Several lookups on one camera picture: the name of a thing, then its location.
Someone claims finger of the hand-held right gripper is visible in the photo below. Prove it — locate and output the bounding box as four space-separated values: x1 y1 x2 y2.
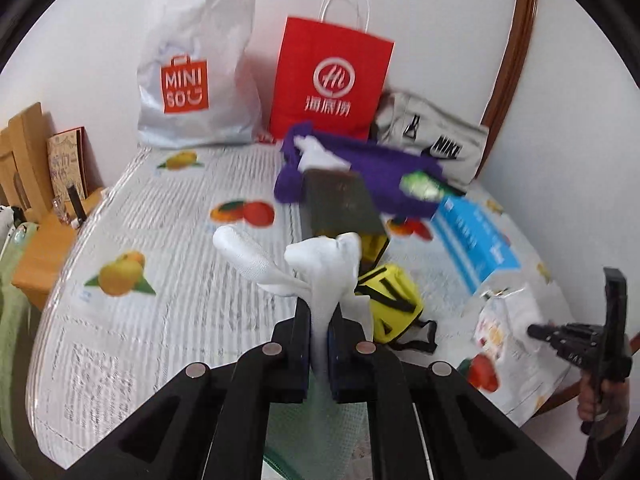
545 340 602 361
527 323 603 343

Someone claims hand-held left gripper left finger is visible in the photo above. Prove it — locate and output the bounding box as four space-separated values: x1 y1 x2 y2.
65 300 313 480

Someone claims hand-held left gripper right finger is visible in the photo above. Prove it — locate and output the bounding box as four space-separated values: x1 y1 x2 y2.
327 304 573 480

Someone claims long white sock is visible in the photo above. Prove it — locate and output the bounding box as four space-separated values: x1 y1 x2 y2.
212 225 373 376

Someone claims blue tissue pack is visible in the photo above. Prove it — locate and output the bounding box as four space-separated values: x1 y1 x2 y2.
430 194 522 296

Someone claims person's right forearm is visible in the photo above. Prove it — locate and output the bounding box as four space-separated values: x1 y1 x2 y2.
575 417 628 480

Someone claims person's right hand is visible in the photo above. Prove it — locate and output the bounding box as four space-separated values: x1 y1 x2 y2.
577 374 632 427

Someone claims clear plastic packet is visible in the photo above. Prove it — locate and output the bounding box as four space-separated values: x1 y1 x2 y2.
472 284 551 361

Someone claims pale green mesh cloth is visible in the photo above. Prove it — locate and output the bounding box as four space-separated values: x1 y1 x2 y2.
264 400 373 480

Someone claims black box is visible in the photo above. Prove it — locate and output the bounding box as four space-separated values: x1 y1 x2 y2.
302 169 390 238

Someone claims fruit printed bed sheet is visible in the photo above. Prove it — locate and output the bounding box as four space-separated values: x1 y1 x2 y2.
25 140 576 461

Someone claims green tissue pack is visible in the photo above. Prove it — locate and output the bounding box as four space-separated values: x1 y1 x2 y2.
400 171 451 201

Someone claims purple fuzzy cloth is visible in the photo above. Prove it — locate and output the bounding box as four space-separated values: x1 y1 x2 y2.
273 121 448 221

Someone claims small white sock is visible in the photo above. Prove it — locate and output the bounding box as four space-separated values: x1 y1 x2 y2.
292 132 353 173

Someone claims grey pouch with black logo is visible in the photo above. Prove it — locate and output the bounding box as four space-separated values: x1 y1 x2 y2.
372 91 491 193

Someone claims red paper bag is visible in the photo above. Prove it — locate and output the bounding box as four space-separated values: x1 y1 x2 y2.
269 0 396 142

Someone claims small black stick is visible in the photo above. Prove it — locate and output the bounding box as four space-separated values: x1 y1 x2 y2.
67 185 88 221

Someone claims brown wooden headboard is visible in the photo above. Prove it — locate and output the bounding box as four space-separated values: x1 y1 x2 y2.
480 0 541 133

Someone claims brown printed booklet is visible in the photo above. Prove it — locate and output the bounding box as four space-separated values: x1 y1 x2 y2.
47 126 91 201

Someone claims white plastic shopping bag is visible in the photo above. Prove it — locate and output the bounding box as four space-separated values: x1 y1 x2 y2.
136 0 263 150

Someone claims cardboard box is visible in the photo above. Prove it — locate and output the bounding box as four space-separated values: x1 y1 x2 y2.
0 102 56 223

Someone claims yellow bag with black straps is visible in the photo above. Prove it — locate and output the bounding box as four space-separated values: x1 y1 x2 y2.
355 232 438 353

